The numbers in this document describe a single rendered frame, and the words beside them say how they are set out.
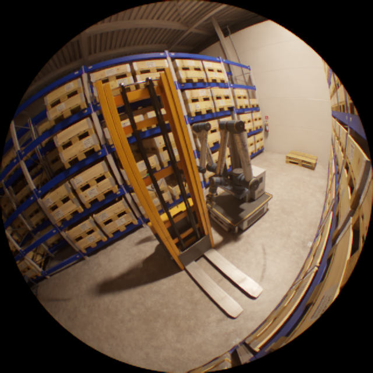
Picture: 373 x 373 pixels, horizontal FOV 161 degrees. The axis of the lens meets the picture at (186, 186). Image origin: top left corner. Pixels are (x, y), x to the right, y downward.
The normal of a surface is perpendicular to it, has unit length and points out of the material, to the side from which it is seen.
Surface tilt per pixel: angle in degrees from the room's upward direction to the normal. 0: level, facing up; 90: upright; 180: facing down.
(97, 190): 90
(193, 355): 0
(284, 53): 90
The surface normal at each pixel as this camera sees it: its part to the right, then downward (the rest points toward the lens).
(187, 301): -0.25, -0.84
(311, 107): -0.81, 0.45
